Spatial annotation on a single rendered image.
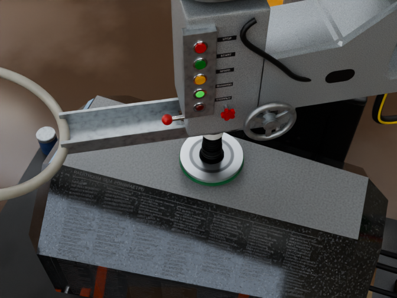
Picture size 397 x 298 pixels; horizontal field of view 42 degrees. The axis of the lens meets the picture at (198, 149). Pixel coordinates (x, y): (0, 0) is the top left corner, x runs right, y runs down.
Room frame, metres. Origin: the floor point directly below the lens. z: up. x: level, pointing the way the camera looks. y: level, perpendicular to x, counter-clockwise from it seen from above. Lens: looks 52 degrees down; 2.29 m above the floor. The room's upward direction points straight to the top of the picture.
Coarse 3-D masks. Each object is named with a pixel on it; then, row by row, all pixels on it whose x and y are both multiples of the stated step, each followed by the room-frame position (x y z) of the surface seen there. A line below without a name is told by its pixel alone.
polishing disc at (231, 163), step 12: (192, 144) 1.10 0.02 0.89; (228, 144) 1.10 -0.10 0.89; (180, 156) 1.05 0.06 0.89; (192, 156) 1.05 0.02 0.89; (228, 156) 1.05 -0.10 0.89; (240, 156) 1.05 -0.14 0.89; (192, 168) 1.00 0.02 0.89; (204, 168) 1.00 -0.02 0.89; (216, 168) 1.00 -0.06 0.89; (228, 168) 1.00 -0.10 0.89; (204, 180) 0.95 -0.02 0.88; (216, 180) 0.95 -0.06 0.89
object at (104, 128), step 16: (64, 112) 1.02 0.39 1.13; (80, 112) 1.02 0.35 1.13; (96, 112) 1.03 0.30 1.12; (112, 112) 1.04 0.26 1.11; (128, 112) 1.05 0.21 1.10; (144, 112) 1.06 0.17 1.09; (160, 112) 1.07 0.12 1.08; (176, 112) 1.07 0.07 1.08; (272, 112) 1.04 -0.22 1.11; (80, 128) 1.00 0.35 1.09; (96, 128) 1.00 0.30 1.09; (112, 128) 1.00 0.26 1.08; (128, 128) 1.00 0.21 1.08; (144, 128) 1.00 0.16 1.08; (160, 128) 0.97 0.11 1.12; (176, 128) 0.97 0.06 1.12; (64, 144) 0.90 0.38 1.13; (80, 144) 0.91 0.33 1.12; (96, 144) 0.92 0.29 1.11; (112, 144) 0.93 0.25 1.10; (128, 144) 0.94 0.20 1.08
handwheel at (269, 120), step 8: (264, 104) 0.93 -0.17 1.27; (272, 104) 0.93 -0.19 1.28; (280, 104) 0.93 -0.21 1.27; (288, 104) 0.94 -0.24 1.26; (256, 112) 0.91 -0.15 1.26; (264, 112) 0.96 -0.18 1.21; (288, 112) 0.93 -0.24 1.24; (248, 120) 0.91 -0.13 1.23; (256, 120) 0.92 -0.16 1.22; (264, 120) 0.92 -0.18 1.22; (272, 120) 0.92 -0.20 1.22; (248, 128) 0.91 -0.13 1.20; (264, 128) 0.91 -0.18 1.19; (272, 128) 0.92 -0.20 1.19; (288, 128) 0.93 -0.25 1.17; (248, 136) 0.91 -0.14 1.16; (256, 136) 0.92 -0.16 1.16; (264, 136) 0.92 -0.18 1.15; (272, 136) 0.93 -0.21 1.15
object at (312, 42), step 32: (320, 0) 1.19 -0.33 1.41; (352, 0) 1.13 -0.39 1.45; (384, 0) 1.08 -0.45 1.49; (288, 32) 1.07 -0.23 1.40; (320, 32) 1.07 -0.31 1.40; (352, 32) 1.04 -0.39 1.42; (384, 32) 1.04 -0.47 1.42; (288, 64) 0.99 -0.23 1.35; (320, 64) 1.01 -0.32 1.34; (352, 64) 1.03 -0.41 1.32; (384, 64) 1.05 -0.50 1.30; (288, 96) 1.00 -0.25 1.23; (320, 96) 1.02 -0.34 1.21; (352, 96) 1.04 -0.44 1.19
